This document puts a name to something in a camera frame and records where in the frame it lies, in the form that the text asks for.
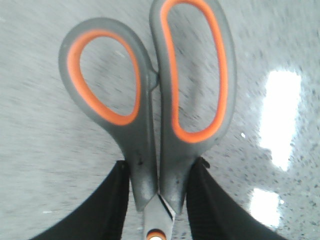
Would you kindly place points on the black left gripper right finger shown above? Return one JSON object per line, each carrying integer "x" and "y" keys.
{"x": 214, "y": 215}

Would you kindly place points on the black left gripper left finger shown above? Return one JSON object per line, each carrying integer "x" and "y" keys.
{"x": 101, "y": 216}

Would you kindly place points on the grey and orange scissors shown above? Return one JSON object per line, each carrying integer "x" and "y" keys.
{"x": 159, "y": 152}

